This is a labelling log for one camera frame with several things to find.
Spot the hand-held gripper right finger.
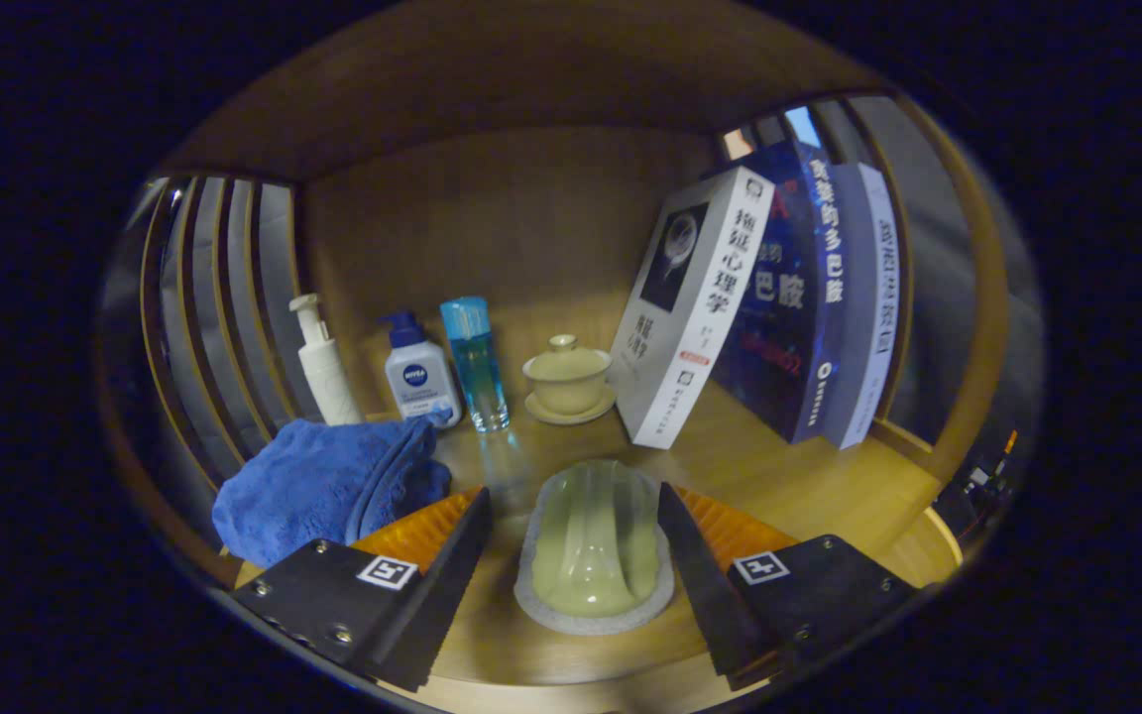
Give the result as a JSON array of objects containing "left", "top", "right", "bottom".
[{"left": 656, "top": 482, "right": 921, "bottom": 692}]

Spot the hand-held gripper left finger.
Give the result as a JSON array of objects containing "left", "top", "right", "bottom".
[{"left": 231, "top": 486, "right": 494, "bottom": 693}]

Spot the green-topped white sponge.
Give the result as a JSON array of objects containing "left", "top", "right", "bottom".
[{"left": 514, "top": 458, "right": 676, "bottom": 637}]

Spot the wooden countertop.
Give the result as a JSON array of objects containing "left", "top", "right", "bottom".
[{"left": 219, "top": 307, "right": 964, "bottom": 713}]

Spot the wooden cabinet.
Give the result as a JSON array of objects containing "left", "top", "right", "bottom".
[{"left": 95, "top": 0, "right": 1043, "bottom": 710}]

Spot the blue rolled towel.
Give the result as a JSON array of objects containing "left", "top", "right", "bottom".
[{"left": 212, "top": 415, "right": 453, "bottom": 569}]

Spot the white bottle with blue cap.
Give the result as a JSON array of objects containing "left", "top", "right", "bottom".
[{"left": 380, "top": 311, "right": 463, "bottom": 429}]

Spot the clear blue bottle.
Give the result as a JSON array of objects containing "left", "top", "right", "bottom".
[{"left": 439, "top": 296, "right": 511, "bottom": 433}]

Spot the white pump bottle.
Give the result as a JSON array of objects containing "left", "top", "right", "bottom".
[{"left": 289, "top": 293, "right": 364, "bottom": 427}]

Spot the lidded ceramic tea cup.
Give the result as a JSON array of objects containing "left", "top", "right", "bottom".
[{"left": 521, "top": 334, "right": 618, "bottom": 426}]

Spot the dark blue book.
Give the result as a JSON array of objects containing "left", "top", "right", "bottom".
[{"left": 710, "top": 139, "right": 848, "bottom": 445}]

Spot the white book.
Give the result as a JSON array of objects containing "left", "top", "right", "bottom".
[{"left": 609, "top": 166, "right": 776, "bottom": 450}]

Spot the black device with orange part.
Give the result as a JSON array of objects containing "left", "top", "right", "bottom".
[{"left": 953, "top": 426, "right": 1023, "bottom": 536}]

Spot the pale grey-blue book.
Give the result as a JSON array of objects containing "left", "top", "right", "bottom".
[{"left": 824, "top": 162, "right": 901, "bottom": 450}]

